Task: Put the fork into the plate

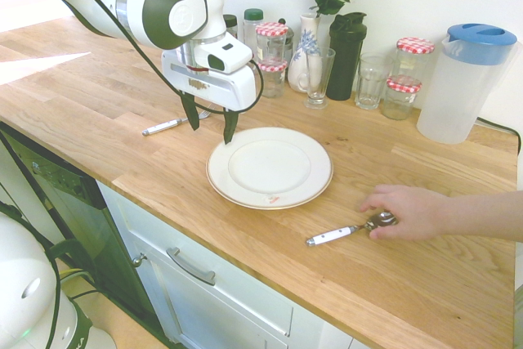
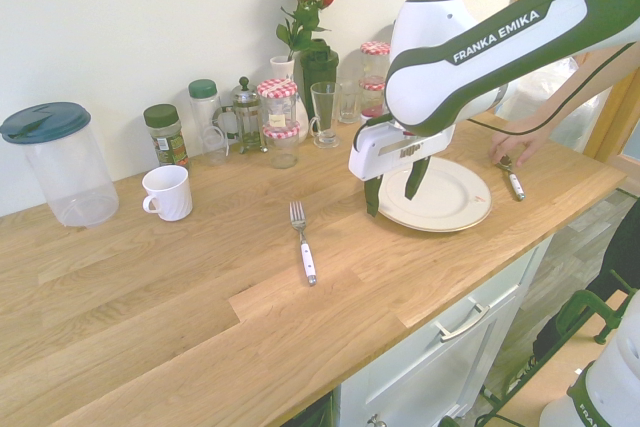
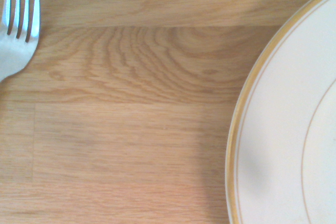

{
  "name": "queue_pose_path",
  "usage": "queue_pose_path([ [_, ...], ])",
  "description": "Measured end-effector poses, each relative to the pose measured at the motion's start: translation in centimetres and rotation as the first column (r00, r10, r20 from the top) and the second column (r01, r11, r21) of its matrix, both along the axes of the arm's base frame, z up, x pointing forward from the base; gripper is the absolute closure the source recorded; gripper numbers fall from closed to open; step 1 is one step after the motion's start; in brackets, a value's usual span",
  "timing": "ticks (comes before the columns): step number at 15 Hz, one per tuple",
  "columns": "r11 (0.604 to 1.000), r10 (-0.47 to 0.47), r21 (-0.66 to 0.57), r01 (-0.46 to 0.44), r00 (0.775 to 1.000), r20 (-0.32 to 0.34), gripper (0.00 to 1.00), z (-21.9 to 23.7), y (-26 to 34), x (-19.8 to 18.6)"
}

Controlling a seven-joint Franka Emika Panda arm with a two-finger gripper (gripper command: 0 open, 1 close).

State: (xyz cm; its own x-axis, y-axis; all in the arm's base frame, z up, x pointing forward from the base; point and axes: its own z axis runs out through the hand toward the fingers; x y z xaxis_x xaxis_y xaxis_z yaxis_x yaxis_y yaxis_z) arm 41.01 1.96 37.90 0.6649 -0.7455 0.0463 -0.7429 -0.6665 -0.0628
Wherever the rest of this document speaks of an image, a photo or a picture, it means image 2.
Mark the person's bare forearm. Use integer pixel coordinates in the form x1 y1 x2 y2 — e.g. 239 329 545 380
529 44 640 148

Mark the jam jar red checkered lid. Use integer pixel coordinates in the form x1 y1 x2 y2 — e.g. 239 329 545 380
358 76 389 121

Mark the green clamp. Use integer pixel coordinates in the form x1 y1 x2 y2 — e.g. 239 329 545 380
553 270 640 344

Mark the white kitchen cabinet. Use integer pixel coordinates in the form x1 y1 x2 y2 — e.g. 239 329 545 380
279 234 556 427

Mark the red roses bunch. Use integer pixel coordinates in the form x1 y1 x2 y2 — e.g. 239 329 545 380
275 0 344 62

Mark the tall handled latte glass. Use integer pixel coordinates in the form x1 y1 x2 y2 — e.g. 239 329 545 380
307 81 342 150

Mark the clear pitcher with blue lid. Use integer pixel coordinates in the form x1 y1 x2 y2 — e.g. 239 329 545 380
0 101 121 228

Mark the silver drawer handle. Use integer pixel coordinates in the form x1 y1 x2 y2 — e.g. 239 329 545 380
431 296 492 344

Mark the dark green shaker bottle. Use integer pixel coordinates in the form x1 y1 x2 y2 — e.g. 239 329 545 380
299 39 341 122

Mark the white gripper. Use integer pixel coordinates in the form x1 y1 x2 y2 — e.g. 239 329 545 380
348 116 454 219

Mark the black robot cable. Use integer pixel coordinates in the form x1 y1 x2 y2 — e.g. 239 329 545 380
467 40 640 136

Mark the small clear drinking glass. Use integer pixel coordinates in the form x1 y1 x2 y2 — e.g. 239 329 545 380
336 77 364 125

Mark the tall jar red checkered lid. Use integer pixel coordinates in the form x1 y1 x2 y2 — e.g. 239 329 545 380
256 77 299 131

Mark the person's bare hand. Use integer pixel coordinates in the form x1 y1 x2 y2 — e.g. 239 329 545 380
488 126 551 169

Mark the white gold-rimmed plate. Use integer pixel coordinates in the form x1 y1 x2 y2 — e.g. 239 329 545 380
375 155 494 234

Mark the clear bottle with green cap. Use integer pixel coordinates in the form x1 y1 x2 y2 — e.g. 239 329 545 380
187 78 222 158

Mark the clear handled plastic cup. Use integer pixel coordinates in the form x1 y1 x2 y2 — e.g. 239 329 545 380
201 124 232 167

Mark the white-handled steel cutlery piece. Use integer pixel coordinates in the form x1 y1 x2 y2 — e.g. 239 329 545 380
497 155 527 202

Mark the white ceramic vase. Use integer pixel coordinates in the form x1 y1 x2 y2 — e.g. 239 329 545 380
269 55 310 137

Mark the empty jar red checkered lid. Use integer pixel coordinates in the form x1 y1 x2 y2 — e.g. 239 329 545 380
359 40 393 83

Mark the short jar red checkered lid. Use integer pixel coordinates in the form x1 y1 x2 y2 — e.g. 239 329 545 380
262 121 302 170

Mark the coffee jar with green lid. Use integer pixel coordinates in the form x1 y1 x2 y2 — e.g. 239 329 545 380
142 103 192 171

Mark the white ribbed mug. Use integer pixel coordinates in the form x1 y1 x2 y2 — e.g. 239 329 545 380
141 164 195 223

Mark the glass french press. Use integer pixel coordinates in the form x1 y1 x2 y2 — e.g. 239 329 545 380
214 75 270 156

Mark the white-handled steel fork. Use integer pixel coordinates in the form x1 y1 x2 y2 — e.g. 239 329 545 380
288 200 319 288

